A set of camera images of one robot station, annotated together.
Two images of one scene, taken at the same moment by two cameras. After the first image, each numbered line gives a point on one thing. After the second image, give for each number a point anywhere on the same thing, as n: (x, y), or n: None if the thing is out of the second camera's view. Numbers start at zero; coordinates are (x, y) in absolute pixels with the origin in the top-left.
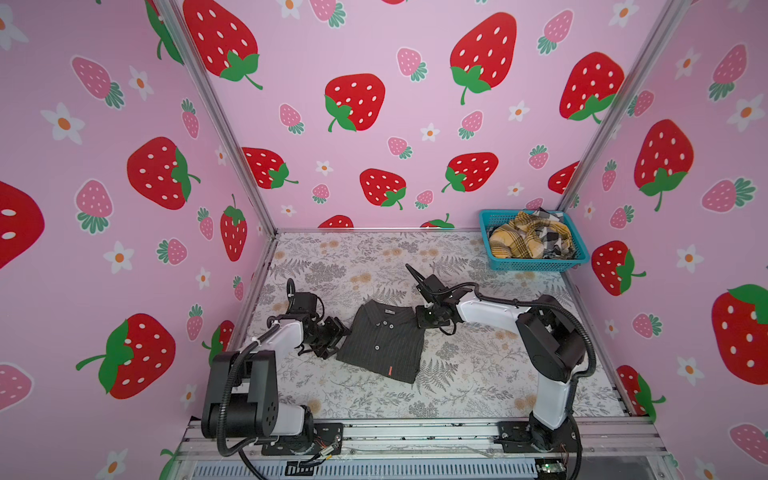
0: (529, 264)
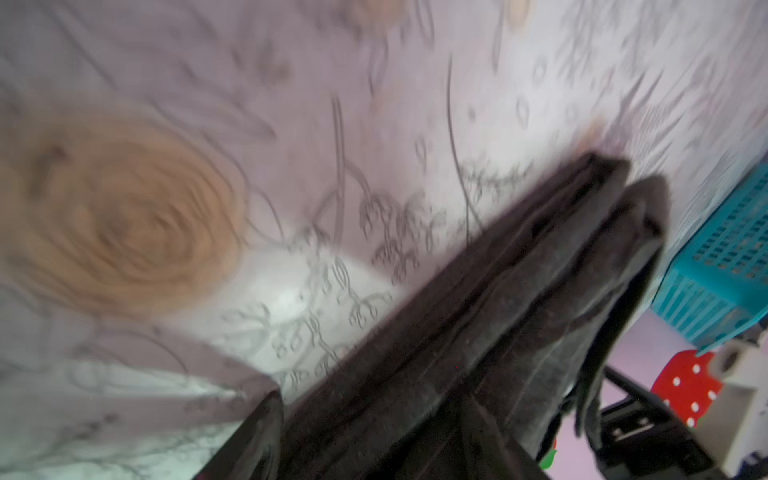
0: (716, 287)
